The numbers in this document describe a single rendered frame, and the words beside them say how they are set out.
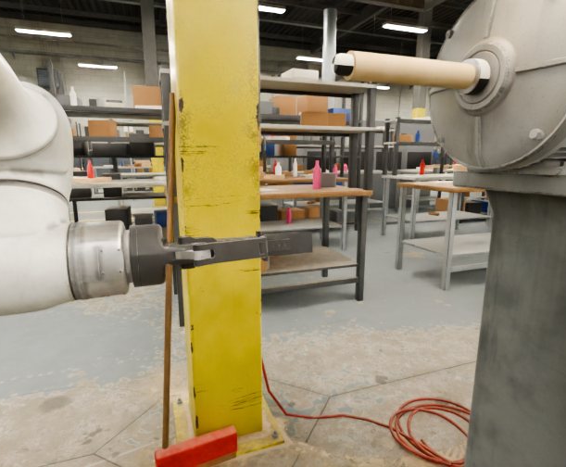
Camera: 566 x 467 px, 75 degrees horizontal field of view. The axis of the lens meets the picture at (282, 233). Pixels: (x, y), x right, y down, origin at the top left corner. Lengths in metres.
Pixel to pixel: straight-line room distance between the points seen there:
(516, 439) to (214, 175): 1.06
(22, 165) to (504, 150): 0.59
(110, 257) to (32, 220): 0.09
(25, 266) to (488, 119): 0.59
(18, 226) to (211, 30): 1.03
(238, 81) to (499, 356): 1.08
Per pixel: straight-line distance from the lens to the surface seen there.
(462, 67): 0.57
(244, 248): 0.45
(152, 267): 0.45
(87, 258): 0.44
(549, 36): 0.58
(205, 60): 1.34
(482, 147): 0.61
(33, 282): 0.45
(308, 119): 2.78
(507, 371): 0.84
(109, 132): 4.43
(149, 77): 9.46
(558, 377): 0.78
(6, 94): 0.46
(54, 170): 0.51
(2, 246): 0.46
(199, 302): 1.39
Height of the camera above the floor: 1.14
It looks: 12 degrees down
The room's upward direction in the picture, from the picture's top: straight up
